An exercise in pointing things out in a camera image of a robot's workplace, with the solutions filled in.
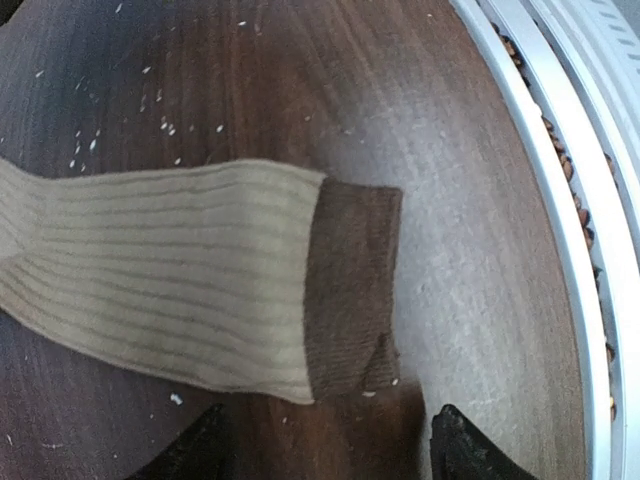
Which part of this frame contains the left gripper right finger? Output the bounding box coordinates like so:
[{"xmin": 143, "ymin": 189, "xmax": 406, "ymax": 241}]
[{"xmin": 429, "ymin": 404, "xmax": 535, "ymax": 480}]

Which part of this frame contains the tan ribbed sock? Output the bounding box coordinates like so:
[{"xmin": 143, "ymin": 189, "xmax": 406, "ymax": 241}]
[{"xmin": 1, "ymin": 160, "xmax": 402, "ymax": 404}]

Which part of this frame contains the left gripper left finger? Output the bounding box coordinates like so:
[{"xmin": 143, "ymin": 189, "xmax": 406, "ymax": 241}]
[{"xmin": 128, "ymin": 404, "xmax": 225, "ymax": 480}]

